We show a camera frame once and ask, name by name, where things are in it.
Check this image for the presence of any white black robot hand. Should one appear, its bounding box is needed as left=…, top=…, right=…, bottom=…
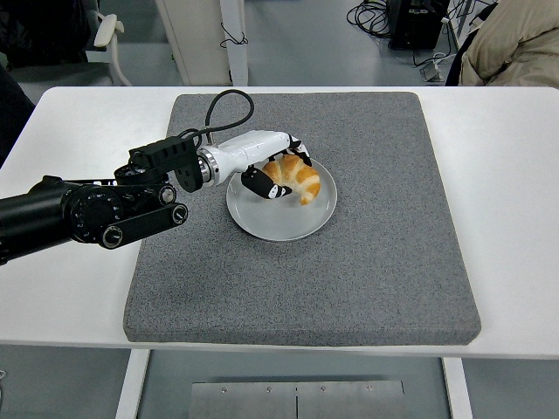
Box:
left=211, top=129, right=314, bottom=202

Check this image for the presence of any golden croissant bread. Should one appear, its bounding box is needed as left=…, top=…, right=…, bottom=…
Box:
left=260, top=153, right=322, bottom=206

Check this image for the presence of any round grey plate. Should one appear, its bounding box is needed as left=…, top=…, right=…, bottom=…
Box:
left=225, top=151, right=339, bottom=243

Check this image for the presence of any grey metal plate with screws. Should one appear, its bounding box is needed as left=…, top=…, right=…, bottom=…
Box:
left=190, top=380, right=406, bottom=419

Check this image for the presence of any white desk leg panel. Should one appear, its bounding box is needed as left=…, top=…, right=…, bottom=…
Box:
left=155, top=0, right=250, bottom=87

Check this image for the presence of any grey felt mat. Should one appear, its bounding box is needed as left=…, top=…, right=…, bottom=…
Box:
left=123, top=91, right=483, bottom=348

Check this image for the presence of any white office chair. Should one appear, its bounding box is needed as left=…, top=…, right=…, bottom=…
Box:
left=8, top=10, right=135, bottom=105

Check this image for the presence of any grey power adapter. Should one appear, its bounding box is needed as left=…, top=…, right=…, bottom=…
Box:
left=419, top=58, right=446, bottom=83

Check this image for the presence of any black computer case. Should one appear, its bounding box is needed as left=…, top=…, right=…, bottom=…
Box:
left=387, top=0, right=452, bottom=52

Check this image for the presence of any person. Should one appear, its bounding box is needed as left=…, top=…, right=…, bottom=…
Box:
left=0, top=0, right=101, bottom=169

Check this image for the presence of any white table leg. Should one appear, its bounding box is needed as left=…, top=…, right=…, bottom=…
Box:
left=114, top=348, right=150, bottom=419
left=440, top=357, right=473, bottom=419

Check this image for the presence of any beige padded jacket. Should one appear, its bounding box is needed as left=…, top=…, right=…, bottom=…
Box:
left=458, top=0, right=559, bottom=88

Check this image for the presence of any thin black cable loop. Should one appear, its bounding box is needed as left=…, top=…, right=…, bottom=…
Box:
left=219, top=21, right=250, bottom=50

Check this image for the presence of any black floor cable bundle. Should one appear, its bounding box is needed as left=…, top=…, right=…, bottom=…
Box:
left=346, top=0, right=397, bottom=41

